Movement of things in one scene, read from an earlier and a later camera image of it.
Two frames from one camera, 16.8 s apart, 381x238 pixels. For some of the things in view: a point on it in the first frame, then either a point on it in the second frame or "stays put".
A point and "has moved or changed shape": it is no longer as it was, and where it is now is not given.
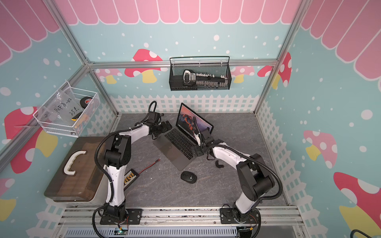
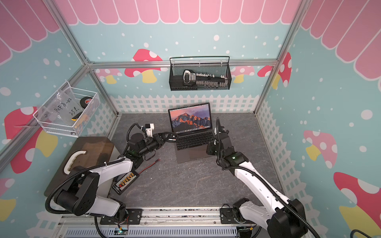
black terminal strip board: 129,178 stays put
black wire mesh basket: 198,73 stays put
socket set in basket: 204,80 stays put
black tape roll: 85,100 stays put
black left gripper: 164,128 → 158,139
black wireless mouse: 188,177 → 172,137
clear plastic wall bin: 69,112 stays put
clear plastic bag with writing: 63,108 stays put
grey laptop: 177,143 has moved or changed shape
